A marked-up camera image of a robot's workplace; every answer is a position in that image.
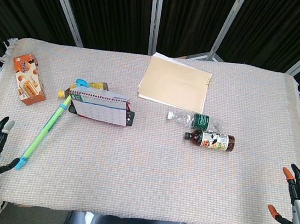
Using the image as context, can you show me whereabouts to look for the brown tea bottle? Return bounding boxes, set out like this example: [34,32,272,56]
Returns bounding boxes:
[183,127,237,154]

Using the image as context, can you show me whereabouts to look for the orange snack box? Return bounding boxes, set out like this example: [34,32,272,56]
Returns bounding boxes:
[7,49,52,108]

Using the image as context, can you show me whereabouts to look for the kraft cover spiral notebook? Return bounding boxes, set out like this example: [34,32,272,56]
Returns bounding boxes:
[135,50,215,115]

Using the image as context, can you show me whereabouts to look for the green tube toy blue ends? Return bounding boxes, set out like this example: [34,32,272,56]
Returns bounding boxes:
[14,90,73,176]

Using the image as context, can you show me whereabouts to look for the light blue plastic piece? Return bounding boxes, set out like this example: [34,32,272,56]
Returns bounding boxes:
[75,77,92,88]

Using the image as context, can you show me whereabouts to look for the red spiral desk calendar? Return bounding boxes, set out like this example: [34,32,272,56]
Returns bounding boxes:
[65,84,134,129]

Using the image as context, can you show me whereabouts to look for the woven pastel tablecloth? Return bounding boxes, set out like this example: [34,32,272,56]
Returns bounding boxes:
[0,32,300,224]

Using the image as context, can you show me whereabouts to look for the clear bottle green label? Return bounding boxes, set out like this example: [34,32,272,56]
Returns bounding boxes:
[166,109,225,133]

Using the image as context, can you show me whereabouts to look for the yellow drink bottle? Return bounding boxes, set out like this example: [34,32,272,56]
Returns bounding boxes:
[58,76,110,104]

